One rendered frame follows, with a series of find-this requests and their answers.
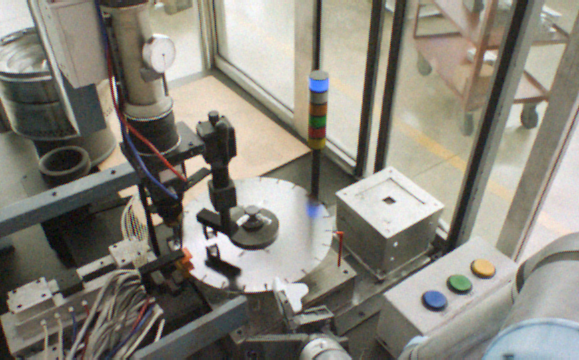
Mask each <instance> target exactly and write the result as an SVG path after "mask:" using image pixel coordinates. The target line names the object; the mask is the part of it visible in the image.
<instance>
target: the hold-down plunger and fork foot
mask: <svg viewBox="0 0 579 360"><path fill-rule="evenodd" d="M196 221H197V223H200V224H201V226H202V232H203V235H204V237H205V239H206V240H209V236H208V229H206V227H209V228H211V229H213V231H214V234H215V236H216V237H218V232H219V233H222V234H224V235H226V236H229V237H231V238H232V237H233V236H234V235H235V234H236V233H237V232H238V231H239V225H238V223H236V222H234V221H232V215H231V209H229V210H225V211H220V212H219V214H218V213H216V212H214V211H212V210H209V209H206V208H204V207H203V208H202V209H201V210H200V211H199V212H198V213H197V214H196Z"/></svg>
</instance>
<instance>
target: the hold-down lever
mask: <svg viewBox="0 0 579 360"><path fill-rule="evenodd" d="M215 129H216V138H217V141H218V142H219V143H220V152H221V162H222V164H223V165H227V164H229V163H230V162H229V151H227V141H229V125H227V123H226V122H224V121H219V122H217V123H216V125H215Z"/></svg>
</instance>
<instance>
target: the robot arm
mask: <svg viewBox="0 0 579 360"><path fill-rule="evenodd" d="M271 288H273V291H274V293H275V297H276V299H277V301H278V305H279V310H280V313H281V315H283V316H284V318H285V319H282V325H283V333H284V335H258V336H247V337H246V338H245V339H244V340H243V341H242V343H241V344H240V346H241V352H242V357H243V360H352V359H351V356H350V351H349V340H348V338H347V337H346V336H345V337H341V338H340V337H339V336H337V330H336V325H335V319H334V315H333V314H332V313H331V312H330V311H329V310H328V309H327V308H326V306H325V305H322V306H318V308H313V309H309V310H305V311H304V314H302V315H298V316H295V313H298V312H300V311H301V309H302V305H301V302H300V299H301V298H302V297H303V296H304V295H305V294H306V293H307V292H308V289H307V287H306V286H305V284H303V283H288V284H284V283H282V282H281V281H280V279H279V278H278V277H274V280H273V283H271ZM322 310H326V312H327V313H328V314H326V313H325V312H324V311H323V312H319V311H322ZM333 327H334V331H333ZM331 331H332V332H331ZM397 360H579V231H578V232H571V233H568V234H566V235H563V236H560V237H558V238H557V239H554V240H552V242H550V243H549V244H548V245H546V246H545V247H543V248H542V249H541V250H539V251H538V252H537V253H535V254H533V255H531V256H530V257H528V258H527V259H526V260H524V261H523V262H522V264H521V265H520V266H519V267H518V268H517V270H516V273H515V278H514V280H513V281H511V282H509V283H508V284H506V286H505V287H503V288H502V289H500V290H499V291H497V292H496V293H494V294H493V295H491V296H489V297H487V298H486V299H484V300H483V301H481V302H480V303H478V304H477V305H476V306H474V308H473V309H471V310H470V311H467V312H466V313H464V314H463V315H461V316H460V317H458V318H457V319H455V320H454V321H452V322H451V323H449V324H448V325H445V326H444V327H442V328H441V330H440V331H438V332H437V333H435V334H434V335H432V336H431V337H419V336H418V337H415V338H413V339H412V340H411V341H410V343H409V344H408V345H407V346H406V347H405V348H404V349H402V351H401V353H400V355H399V357H398V359H397Z"/></svg>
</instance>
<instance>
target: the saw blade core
mask: <svg viewBox="0 0 579 360"><path fill-rule="evenodd" d="M233 181H234V183H235V184H236V187H237V199H238V202H239V203H241V204H242V205H244V206H246V207H247V206H249V205H255V206H257V205H258V204H259V203H261V202H262V201H263V200H264V199H267V200H268V203H267V204H265V205H264V206H263V207H262V208H265V209H268V210H270V211H271V212H274V213H275V214H276V215H277V217H278V218H279V222H280V231H279V234H278V235H277V237H276V238H275V239H274V240H273V241H271V243H269V244H267V245H265V246H262V247H258V248H245V247H241V246H238V245H236V244H235V243H233V242H232V240H231V239H230V237H229V236H226V235H224V234H222V233H219V232H218V237H216V236H215V238H212V239H209V240H206V239H205V237H204V235H203V232H202V226H201V224H200V223H197V221H196V214H197V213H198V212H199V211H200V210H201V209H202V208H203V207H204V208H206V209H209V210H212V211H214V212H216V211H215V210H214V208H213V206H212V204H211V202H210V198H209V190H208V189H206V190H205V191H203V192H201V193H200V194H198V195H197V196H196V198H195V199H194V200H195V201H194V200H192V201H191V202H190V203H189V204H188V205H187V206H186V207H184V209H183V212H182V213H181V216H182V248H184V247H187V248H188V249H189V251H190V252H191V254H192V255H193V258H192V259H190V260H188V261H186V262H183V264H182V266H183V267H184V268H185V269H187V270H188V271H189V272H190V273H191V274H192V275H193V276H195V277H196V278H197V279H199V280H202V279H203V278H204V276H205V275H206V276H208V277H205V278H204V279H203V280H202V282H204V283H206V284H210V286H212V287H215V288H218V289H221V287H222V283H223V282H225V283H224V284H223V287H222V290H225V291H231V292H239V293H243V286H245V289H244V293H259V292H266V290H265V287H264V284H267V286H266V288H267V291H273V288H271V283H273V280H274V277H278V278H279V279H280V281H281V282H282V283H284V284H287V282H288V283H293V282H296V281H298V280H300V279H302V278H303V277H305V276H306V275H307V274H309V273H310V272H312V271H313V270H314V269H315V268H317V267H318V266H319V265H320V263H321V261H322V260H323V259H324V257H325V256H326V254H327V252H328V250H329V247H330V244H331V239H332V232H331V231H332V225H331V219H330V217H329V214H328V212H327V210H326V208H325V207H324V206H323V204H322V203H321V202H320V201H319V200H318V199H317V197H315V196H314V195H313V194H311V193H310V192H309V191H307V190H305V189H304V188H302V187H300V186H298V185H296V186H295V184H292V183H289V182H286V181H282V180H279V182H278V180H277V179H270V178H261V182H259V181H260V178H243V182H244V183H242V179H237V180H233ZM277 182H278V184H276V183H277ZM293 186H295V187H293ZM292 187H293V189H292ZM309 193H310V194H309ZM307 194H308V195H307ZM305 195H307V196H305ZM196 201H199V202H196ZM321 204H322V205H321ZM318 205H319V206H318ZM187 212H189V213H187ZM216 213H218V214H219V212H216ZM323 217H325V218H323ZM325 231H327V232H325ZM322 245H325V246H322ZM327 246H328V247H327ZM182 248H181V249H182ZM314 258H317V259H314ZM318 259H319V260H318ZM320 260H321V261H320ZM192 265H193V267H191V266H192ZM190 267H191V268H190ZM188 268H189V269H188ZM302 270H304V272H305V273H307V274H305V273H304V272H302ZM284 279H287V282H286V281H285V280H284ZM256 284H257V292H254V286H256Z"/></svg>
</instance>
